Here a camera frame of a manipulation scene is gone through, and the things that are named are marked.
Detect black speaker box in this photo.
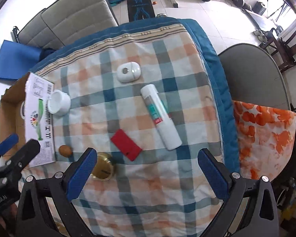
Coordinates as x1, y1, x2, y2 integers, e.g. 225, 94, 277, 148
255, 2, 267, 15

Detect white tube bottle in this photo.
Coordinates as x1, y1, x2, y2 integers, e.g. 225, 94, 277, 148
141, 84, 183, 151

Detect large grey cushion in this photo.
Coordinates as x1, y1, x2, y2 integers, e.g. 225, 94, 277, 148
41, 0, 119, 48

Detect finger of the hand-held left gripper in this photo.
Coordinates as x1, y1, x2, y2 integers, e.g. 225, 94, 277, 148
0, 139, 41, 181
0, 133, 19, 165

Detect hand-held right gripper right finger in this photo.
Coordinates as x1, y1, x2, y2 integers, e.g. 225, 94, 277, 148
198, 148, 279, 237

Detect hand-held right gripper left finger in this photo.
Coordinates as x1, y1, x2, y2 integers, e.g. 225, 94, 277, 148
15, 148, 98, 237

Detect grey folding chair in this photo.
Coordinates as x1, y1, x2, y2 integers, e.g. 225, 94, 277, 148
217, 43, 296, 111

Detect orange and white cloth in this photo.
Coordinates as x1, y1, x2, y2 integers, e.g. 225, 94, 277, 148
233, 101, 296, 180

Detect person's left hand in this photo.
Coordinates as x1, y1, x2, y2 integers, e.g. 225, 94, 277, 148
0, 204, 18, 236

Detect gold round tin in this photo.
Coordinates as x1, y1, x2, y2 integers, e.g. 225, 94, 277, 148
91, 152, 117, 180

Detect kettlebells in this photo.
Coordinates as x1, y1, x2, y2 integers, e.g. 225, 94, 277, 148
254, 30, 267, 41

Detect dark blue cloth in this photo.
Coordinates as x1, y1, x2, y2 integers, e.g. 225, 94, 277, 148
38, 48, 57, 61

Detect black floor mat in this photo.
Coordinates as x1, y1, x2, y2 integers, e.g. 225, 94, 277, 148
247, 11, 280, 31

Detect small brown egg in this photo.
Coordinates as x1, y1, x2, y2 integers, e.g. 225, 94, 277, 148
59, 145, 72, 157

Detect printed cardboard box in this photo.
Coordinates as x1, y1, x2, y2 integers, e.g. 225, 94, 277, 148
0, 72, 57, 169

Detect small grey cushion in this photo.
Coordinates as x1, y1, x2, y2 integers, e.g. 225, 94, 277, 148
17, 8, 65, 50

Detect red box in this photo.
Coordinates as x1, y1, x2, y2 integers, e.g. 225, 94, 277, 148
111, 128, 143, 162

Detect white oval case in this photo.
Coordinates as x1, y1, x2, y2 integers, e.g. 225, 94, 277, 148
116, 61, 141, 83

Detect dark wooden chair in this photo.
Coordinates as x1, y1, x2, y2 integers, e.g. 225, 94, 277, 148
260, 25, 296, 72

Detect black weight bench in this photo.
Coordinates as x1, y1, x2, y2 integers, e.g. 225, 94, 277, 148
126, 0, 155, 22

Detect blue foam mat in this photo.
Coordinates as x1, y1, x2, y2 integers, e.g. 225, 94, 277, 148
0, 40, 44, 81

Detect white round jar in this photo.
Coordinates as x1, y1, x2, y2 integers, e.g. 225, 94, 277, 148
46, 90, 71, 116

